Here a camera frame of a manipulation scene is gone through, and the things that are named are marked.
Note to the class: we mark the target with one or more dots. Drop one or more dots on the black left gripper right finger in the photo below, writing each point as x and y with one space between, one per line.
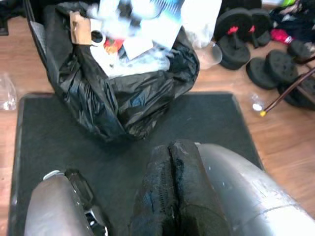
197 196

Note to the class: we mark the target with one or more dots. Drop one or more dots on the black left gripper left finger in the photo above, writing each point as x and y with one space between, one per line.
157 196

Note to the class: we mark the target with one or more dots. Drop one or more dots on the black floor mat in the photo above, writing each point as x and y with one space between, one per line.
73 147

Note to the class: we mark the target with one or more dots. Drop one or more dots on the silver robot right leg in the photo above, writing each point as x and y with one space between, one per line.
246 191

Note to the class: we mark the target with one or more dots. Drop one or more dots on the silver robot leg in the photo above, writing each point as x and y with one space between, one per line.
54 211
246 191

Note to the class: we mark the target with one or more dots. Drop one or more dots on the black trash bag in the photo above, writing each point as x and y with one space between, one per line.
128 103

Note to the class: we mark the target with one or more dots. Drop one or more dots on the silver robot left leg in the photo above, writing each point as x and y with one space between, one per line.
54 211

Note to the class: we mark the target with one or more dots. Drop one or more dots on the small white disc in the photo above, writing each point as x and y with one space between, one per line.
257 107

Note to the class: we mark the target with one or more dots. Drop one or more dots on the brown stick yellow tip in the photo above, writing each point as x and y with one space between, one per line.
283 97

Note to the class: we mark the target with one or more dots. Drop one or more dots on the white crumpled plastic trash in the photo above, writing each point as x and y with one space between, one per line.
137 66

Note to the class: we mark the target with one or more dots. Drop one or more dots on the black weight plate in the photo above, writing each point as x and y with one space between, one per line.
300 49
258 73
233 54
262 24
302 93
280 65
233 20

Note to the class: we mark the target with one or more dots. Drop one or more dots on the clear plastic cup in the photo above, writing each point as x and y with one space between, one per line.
211 57

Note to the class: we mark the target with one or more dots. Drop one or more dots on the white printed paper box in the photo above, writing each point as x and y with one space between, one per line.
157 32

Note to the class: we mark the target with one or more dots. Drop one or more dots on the crumpled clear plastic bag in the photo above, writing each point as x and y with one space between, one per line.
204 19

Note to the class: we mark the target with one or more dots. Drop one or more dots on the clear bag with white label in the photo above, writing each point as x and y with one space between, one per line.
8 96

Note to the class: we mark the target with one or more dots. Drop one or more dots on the red cloth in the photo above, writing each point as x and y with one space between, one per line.
280 35

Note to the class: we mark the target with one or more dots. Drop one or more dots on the brown cardboard piece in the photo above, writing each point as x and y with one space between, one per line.
81 29

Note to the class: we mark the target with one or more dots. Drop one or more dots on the black textured panel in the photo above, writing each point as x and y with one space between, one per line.
37 37

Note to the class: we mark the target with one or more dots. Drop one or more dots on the dark clothes pile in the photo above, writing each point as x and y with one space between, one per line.
295 17

